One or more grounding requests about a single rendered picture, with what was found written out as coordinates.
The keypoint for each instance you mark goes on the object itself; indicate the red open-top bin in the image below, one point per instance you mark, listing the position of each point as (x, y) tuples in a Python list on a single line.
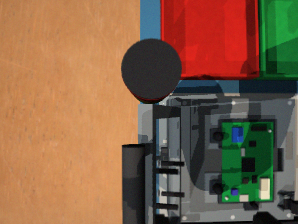
[(215, 39)]

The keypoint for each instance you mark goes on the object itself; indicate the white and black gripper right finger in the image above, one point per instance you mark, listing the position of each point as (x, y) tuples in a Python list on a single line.
[(265, 218)]

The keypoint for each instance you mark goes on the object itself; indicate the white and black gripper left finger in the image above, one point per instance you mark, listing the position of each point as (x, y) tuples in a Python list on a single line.
[(161, 219)]

